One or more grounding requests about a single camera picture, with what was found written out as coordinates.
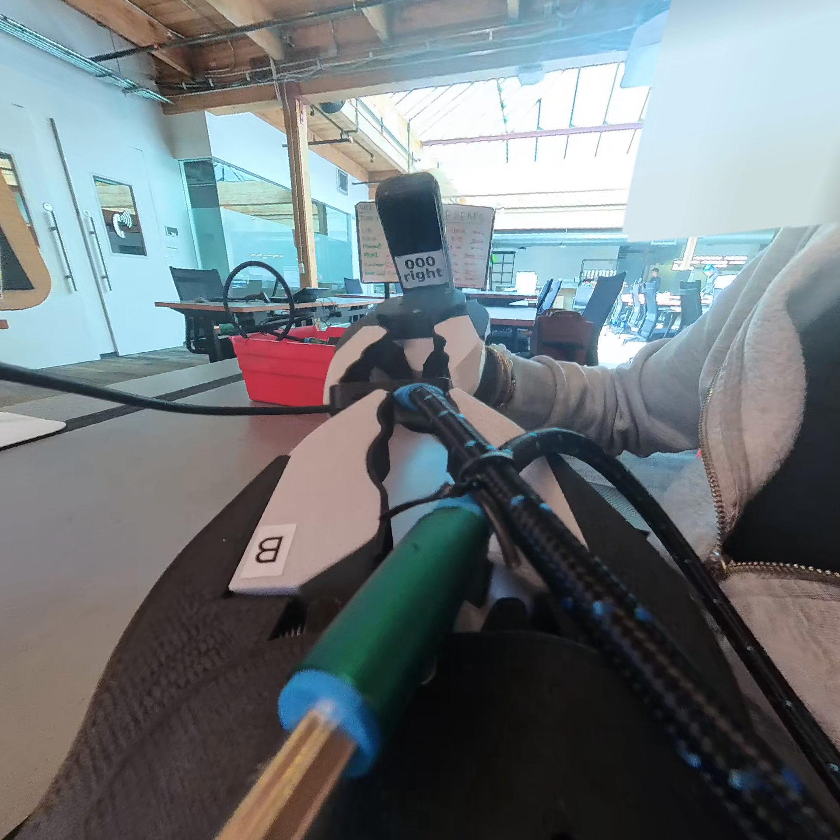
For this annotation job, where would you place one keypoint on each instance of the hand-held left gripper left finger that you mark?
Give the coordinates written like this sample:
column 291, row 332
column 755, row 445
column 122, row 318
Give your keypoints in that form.
column 315, row 499

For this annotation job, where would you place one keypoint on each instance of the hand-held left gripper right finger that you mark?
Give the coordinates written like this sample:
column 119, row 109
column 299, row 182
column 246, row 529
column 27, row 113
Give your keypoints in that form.
column 485, row 415

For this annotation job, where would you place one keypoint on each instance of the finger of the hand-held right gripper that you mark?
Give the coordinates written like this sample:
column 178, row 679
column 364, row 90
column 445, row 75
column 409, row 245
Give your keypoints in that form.
column 463, row 348
column 348, row 361

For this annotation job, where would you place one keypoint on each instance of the person's right forearm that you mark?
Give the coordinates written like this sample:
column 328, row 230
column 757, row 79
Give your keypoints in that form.
column 623, row 400

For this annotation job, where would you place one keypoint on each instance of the whiteboard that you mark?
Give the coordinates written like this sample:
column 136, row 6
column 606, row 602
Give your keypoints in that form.
column 472, row 249
column 369, row 249

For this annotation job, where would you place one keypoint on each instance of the red plastic bin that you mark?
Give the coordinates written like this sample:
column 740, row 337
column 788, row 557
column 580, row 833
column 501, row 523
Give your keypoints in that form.
column 282, row 374

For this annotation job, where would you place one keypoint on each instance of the brown chair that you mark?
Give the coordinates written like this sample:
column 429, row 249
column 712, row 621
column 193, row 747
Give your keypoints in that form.
column 558, row 334

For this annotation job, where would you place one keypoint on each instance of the black office chair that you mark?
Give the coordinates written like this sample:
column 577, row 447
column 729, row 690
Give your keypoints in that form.
column 197, row 283
column 604, row 308

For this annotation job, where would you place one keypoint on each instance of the wooden desk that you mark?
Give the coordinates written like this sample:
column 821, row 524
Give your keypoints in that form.
column 197, row 304

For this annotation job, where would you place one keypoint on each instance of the white door with window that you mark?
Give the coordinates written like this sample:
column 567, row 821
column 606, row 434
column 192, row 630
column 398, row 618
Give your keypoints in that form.
column 141, row 302

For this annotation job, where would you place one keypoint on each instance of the person's grey hoodie torso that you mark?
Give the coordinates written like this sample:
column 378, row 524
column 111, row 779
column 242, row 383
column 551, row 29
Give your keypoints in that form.
column 768, row 617

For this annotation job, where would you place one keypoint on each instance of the black board with wooden rim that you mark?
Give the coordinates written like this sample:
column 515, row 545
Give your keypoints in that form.
column 12, row 266

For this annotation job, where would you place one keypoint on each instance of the wooden post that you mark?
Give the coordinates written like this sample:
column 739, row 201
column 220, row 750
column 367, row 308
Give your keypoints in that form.
column 300, row 197

